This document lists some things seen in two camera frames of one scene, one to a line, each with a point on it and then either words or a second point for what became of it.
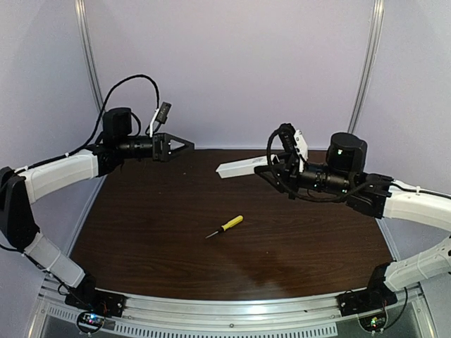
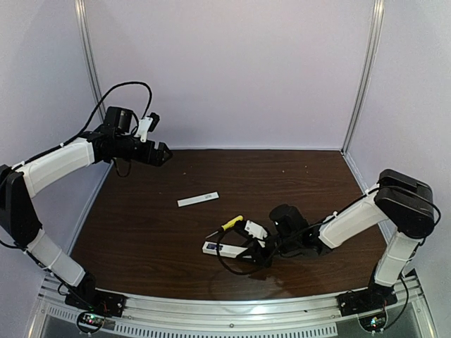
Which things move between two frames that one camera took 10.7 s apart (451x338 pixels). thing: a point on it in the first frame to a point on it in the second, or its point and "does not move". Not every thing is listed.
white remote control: (240, 167) to (228, 251)
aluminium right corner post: (378, 20) does not move
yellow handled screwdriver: (232, 222) does not move
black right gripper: (291, 174) to (263, 251)
